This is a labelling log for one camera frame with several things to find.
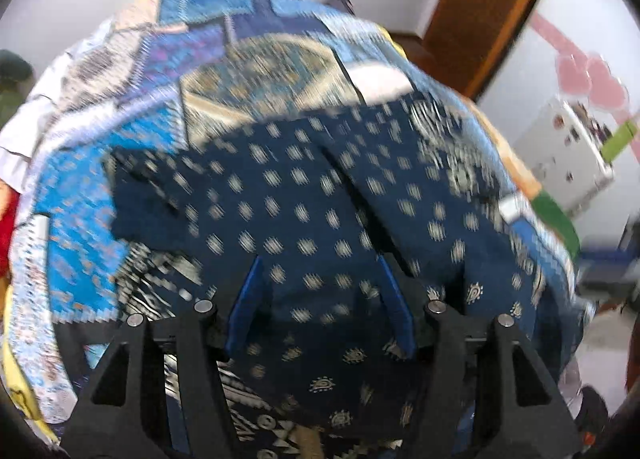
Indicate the peach bed sheet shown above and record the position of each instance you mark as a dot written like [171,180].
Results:
[517,170]

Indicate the navy patterned hooded sweatshirt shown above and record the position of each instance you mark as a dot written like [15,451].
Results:
[318,198]

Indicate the blue patchwork quilt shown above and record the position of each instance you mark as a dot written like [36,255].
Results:
[169,75]

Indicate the brown wooden wardrobe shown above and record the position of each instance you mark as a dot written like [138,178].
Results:
[466,41]

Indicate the red plush toy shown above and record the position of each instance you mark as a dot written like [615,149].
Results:
[8,202]

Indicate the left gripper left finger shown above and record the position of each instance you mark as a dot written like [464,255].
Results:
[122,411]

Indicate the white stickered cabinet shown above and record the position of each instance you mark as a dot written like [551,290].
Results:
[564,155]

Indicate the pile of clothes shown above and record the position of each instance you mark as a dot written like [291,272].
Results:
[16,79]

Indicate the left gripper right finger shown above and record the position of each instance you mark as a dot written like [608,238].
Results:
[487,393]

